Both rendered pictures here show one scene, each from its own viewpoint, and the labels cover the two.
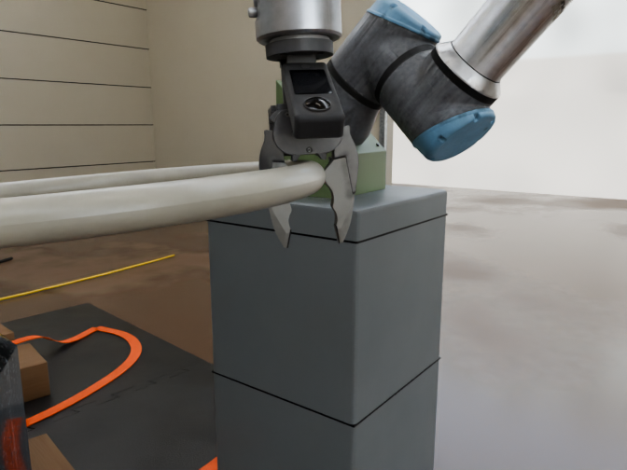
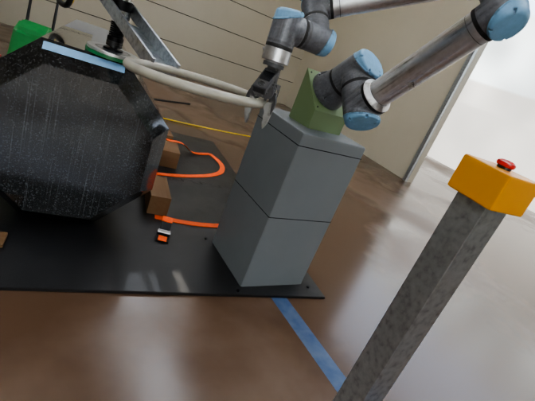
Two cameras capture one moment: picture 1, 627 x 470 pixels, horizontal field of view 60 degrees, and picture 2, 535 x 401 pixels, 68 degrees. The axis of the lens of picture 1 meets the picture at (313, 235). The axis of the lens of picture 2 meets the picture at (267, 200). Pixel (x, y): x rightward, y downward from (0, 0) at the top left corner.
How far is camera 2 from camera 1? 0.84 m
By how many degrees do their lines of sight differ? 17
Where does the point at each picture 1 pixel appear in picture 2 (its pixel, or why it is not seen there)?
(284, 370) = (256, 187)
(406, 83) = (349, 91)
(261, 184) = (228, 96)
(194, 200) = (208, 92)
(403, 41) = (358, 72)
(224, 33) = (369, 17)
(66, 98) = (258, 24)
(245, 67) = (372, 45)
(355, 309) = (287, 171)
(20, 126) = (227, 31)
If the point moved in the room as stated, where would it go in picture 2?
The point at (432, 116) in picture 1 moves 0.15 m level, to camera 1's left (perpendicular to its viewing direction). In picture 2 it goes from (350, 108) to (318, 94)
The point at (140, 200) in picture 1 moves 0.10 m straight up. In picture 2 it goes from (197, 87) to (207, 52)
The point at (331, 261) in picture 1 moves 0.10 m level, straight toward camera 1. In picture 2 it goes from (288, 149) to (279, 151)
